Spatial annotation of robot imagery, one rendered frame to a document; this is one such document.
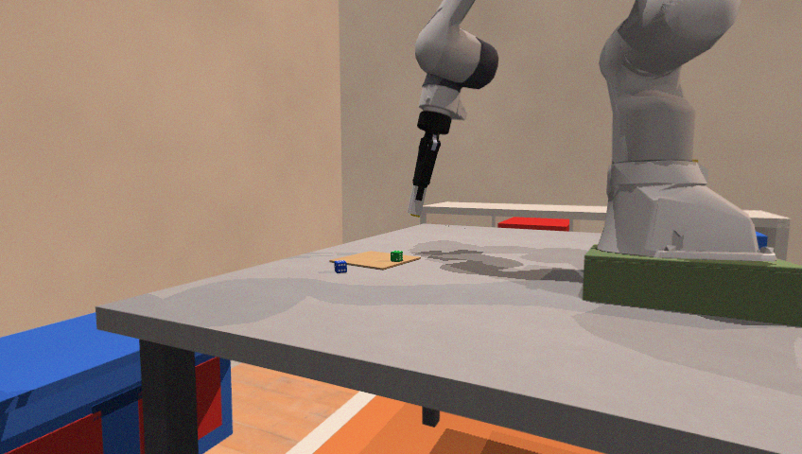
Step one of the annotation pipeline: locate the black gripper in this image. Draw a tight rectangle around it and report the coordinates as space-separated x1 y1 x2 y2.
407 111 452 216

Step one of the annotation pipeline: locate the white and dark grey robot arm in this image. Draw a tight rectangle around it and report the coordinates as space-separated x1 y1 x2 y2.
415 0 777 262

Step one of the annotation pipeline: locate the tan square mat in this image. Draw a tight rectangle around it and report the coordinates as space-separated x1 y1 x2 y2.
329 251 421 270

